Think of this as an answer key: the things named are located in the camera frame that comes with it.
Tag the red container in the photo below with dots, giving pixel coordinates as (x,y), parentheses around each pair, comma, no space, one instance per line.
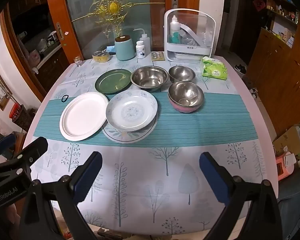
(16,111)

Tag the wooden picture frame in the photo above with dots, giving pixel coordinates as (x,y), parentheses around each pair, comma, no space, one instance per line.
(0,87)

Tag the wooden framed glass door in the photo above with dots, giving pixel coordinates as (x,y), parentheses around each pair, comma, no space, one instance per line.
(135,22)

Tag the floral patterned deep plate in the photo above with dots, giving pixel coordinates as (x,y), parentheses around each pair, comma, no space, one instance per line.
(131,111)

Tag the blue face mask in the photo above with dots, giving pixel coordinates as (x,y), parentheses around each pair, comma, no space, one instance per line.
(111,49)

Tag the blister pill pack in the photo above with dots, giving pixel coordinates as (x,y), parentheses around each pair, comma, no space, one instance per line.
(158,55)

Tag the dark woven basket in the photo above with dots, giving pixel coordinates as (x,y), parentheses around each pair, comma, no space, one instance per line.
(25,121)

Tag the teal canister with wooden lid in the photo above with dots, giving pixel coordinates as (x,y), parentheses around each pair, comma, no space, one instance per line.
(125,50)

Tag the red paper door decoration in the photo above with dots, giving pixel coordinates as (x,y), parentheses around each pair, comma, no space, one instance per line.
(258,5)

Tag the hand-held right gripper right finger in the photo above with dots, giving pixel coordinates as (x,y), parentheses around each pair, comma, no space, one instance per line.
(215,177)

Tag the small glass cup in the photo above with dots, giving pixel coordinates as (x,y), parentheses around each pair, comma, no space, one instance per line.
(78,61)

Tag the translucent wash bottle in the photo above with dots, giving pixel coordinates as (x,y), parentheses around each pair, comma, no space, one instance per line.
(146,45)

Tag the teal bottle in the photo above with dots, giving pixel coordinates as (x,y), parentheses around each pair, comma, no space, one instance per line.
(175,38)

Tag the white pill bottle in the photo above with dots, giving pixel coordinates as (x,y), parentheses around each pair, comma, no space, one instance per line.
(140,51)

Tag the cardboard box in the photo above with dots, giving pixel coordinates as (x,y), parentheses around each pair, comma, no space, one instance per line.
(287,140)

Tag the green plate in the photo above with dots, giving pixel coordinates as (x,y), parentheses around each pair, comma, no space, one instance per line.
(112,81)

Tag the wooden shelf with boxes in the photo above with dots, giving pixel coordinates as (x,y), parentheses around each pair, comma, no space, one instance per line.
(282,17)

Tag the small steel bowl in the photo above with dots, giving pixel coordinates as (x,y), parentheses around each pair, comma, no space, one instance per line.
(182,73)

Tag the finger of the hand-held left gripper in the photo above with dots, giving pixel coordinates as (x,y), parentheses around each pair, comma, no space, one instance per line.
(3,143)
(35,147)

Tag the black and white shoes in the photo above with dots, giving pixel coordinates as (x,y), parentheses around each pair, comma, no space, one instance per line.
(240,69)

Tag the dark wooden kitchen cabinet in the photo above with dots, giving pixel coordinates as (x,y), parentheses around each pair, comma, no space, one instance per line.
(52,67)

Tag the green tissue pack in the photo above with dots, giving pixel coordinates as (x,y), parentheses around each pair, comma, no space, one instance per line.
(213,70)

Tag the gold door ornament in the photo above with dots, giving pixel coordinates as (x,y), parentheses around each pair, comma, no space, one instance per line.
(113,7)

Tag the white plate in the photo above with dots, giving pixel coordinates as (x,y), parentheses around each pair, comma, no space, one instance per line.
(82,116)

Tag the pink appliance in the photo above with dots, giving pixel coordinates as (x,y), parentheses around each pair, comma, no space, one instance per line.
(285,167)

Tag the white storage box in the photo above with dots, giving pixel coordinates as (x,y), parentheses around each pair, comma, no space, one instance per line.
(185,48)

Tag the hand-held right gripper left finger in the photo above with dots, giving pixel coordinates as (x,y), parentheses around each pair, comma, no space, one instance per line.
(87,177)

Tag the dark grey chair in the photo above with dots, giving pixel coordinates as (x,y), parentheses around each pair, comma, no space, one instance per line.
(292,215)

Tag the large steel bowl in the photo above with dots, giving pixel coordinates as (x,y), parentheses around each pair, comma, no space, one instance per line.
(150,78)

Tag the white dropper bottle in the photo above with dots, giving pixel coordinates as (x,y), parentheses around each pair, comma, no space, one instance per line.
(175,26)

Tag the pink-based steel bowl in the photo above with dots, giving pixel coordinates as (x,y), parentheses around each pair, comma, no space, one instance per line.
(186,95)

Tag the yellow round container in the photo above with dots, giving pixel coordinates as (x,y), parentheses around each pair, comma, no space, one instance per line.
(101,58)

